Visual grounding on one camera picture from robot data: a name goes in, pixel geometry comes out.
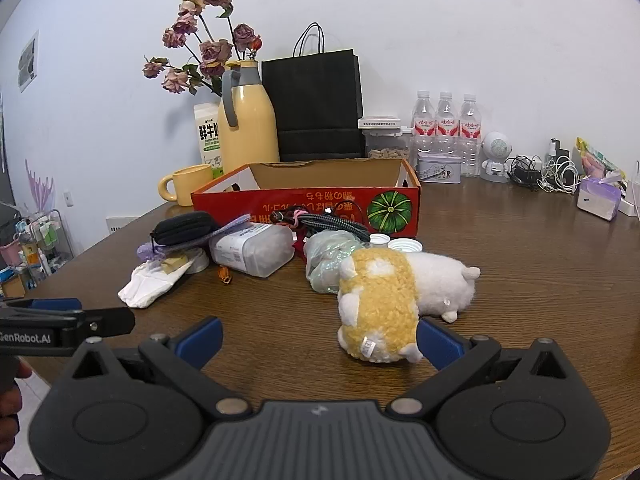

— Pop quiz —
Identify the storage rack with items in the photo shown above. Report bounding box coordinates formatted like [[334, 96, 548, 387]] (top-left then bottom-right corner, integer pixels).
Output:
[[0, 210, 76, 301]]

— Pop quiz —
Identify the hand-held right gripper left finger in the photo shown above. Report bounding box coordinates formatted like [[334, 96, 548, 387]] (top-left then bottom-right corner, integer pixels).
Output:
[[72, 316, 251, 416]]

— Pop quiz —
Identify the colourful snack packet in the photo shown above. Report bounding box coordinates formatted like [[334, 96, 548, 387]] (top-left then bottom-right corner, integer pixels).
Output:
[[575, 137, 626, 181]]

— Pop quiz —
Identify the clear food storage container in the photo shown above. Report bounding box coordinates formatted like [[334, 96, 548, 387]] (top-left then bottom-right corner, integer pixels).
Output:
[[362, 127, 412, 161]]

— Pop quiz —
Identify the purple flower wall sticker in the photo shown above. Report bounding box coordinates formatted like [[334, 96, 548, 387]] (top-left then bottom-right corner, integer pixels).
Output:
[[24, 160, 56, 211]]

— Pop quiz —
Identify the black braided cable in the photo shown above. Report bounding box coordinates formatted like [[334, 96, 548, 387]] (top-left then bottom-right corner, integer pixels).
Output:
[[272, 207, 371, 241]]

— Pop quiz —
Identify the wall poster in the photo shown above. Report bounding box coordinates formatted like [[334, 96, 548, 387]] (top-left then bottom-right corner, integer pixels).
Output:
[[17, 30, 40, 93]]

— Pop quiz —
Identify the black paper bag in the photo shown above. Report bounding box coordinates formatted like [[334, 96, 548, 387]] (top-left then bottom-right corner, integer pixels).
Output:
[[261, 22, 365, 162]]

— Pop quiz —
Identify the white packet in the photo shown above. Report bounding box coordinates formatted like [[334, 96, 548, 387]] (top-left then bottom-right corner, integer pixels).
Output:
[[118, 257, 193, 309]]

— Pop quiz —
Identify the yellow and white plush toy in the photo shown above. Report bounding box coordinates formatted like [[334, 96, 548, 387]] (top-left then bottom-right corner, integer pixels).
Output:
[[336, 248, 482, 364]]

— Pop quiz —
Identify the tangle of charger cables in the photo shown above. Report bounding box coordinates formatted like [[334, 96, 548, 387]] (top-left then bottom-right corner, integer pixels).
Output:
[[507, 155, 581, 193]]

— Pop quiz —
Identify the black zip pouch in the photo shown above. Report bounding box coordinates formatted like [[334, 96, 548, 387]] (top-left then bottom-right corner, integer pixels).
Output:
[[151, 211, 221, 247]]

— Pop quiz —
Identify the water bottle red label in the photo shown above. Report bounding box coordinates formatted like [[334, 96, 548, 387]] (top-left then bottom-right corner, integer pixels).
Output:
[[435, 91, 460, 158], [411, 91, 437, 157], [457, 93, 483, 178]]

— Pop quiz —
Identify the person's left hand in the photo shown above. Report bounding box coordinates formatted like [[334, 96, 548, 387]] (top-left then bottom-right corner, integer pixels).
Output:
[[0, 360, 33, 467]]

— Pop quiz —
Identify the yellow mug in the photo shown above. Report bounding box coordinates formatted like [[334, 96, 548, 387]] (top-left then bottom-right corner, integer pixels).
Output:
[[158, 164, 214, 207]]

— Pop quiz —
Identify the iridescent plastic bag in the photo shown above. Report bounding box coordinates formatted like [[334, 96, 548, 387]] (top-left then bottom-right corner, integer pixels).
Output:
[[305, 230, 368, 295]]

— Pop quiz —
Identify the dried pink rose bouquet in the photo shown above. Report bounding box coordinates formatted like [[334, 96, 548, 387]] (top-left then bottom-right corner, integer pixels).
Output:
[[142, 0, 263, 97]]

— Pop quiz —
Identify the purple tissue pack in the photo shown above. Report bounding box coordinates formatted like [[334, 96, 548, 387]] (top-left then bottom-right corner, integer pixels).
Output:
[[576, 170, 628, 222]]

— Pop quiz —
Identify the white robot speaker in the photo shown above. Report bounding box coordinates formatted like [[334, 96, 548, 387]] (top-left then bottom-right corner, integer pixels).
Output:
[[479, 131, 511, 182]]

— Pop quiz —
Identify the white milk carton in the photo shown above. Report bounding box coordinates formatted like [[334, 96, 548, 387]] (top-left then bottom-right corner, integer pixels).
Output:
[[193, 102, 224, 180]]

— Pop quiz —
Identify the red cardboard box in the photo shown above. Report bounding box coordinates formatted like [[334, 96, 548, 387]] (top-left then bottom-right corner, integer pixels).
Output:
[[191, 158, 422, 240]]

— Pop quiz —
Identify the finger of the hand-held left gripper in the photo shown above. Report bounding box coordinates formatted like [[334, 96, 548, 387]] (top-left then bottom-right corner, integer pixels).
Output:
[[70, 306, 136, 348], [0, 298, 85, 318]]

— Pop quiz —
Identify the yellow thermos jug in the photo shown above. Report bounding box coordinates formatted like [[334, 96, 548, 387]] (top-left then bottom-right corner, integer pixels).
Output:
[[218, 60, 280, 175]]

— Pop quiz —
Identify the white flat box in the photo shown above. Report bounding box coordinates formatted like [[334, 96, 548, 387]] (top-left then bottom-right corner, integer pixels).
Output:
[[357, 116, 402, 130]]

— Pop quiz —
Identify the white tape roll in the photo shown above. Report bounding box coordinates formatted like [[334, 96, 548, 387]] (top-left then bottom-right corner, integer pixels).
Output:
[[182, 249, 211, 274]]

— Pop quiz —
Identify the grey tin box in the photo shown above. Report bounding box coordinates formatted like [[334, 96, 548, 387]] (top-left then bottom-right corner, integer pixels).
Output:
[[416, 152, 463, 182]]

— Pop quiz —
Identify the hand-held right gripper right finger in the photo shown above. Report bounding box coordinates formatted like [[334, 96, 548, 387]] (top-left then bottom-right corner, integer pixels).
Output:
[[387, 317, 581, 416]]

